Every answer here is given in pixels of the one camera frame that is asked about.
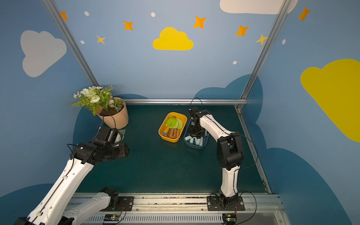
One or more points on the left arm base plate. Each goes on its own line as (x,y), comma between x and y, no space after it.
(126,203)

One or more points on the yellow storage box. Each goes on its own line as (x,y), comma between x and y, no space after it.
(163,126)

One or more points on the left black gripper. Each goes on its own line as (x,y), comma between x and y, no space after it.
(106,132)

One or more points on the green trowel yellow handle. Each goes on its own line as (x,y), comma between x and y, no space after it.
(169,124)

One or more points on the green dustpan brush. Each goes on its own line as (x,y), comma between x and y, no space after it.
(120,136)

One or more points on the left controller board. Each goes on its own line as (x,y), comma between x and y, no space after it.
(112,218)

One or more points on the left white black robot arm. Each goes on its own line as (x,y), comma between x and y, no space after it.
(107,145)

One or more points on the controller board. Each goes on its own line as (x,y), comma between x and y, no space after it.
(229,219)
(112,218)

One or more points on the blue-grey storage box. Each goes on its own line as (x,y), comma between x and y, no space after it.
(192,142)

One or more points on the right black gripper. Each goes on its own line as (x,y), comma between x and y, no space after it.
(197,132)

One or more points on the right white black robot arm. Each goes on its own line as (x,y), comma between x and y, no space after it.
(230,151)

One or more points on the terracotta pot with flowers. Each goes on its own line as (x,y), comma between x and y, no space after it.
(100,102)

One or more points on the aluminium front rail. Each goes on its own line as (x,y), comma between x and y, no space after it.
(165,208)

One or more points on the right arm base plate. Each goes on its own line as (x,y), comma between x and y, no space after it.
(216,203)

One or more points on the green shovel wooden handle back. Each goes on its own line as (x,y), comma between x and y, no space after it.
(179,126)

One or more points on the right controller board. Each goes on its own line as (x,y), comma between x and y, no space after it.
(229,219)

